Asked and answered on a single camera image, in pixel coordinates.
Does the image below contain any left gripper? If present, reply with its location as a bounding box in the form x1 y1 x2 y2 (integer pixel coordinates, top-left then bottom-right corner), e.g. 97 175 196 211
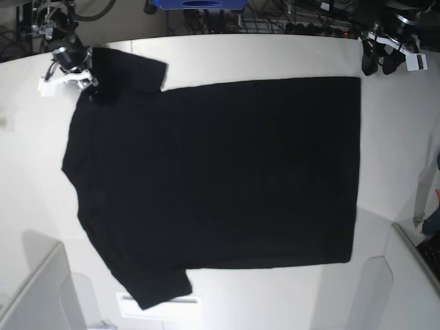
362 12 419 76

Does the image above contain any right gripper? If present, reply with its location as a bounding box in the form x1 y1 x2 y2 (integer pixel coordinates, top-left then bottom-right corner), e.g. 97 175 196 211
51 36 92 73

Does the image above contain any black T-shirt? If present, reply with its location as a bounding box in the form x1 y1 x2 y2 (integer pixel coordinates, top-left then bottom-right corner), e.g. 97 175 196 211
62 48 362 309

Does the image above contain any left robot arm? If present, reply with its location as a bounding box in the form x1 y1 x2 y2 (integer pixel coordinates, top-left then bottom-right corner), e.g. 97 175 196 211
355 1 439 76

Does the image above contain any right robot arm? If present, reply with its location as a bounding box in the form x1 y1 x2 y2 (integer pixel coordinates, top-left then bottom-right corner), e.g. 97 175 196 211
31 1 115 73

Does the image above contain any blue box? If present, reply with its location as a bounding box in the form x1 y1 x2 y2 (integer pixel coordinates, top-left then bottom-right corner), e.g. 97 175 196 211
153 0 248 10

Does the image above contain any black keyboard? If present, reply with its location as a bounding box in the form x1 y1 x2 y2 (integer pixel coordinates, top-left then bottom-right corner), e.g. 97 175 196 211
417 236 440 279

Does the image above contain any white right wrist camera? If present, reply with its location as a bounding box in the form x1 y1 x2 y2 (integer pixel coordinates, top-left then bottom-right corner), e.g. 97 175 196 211
37 70 98 97

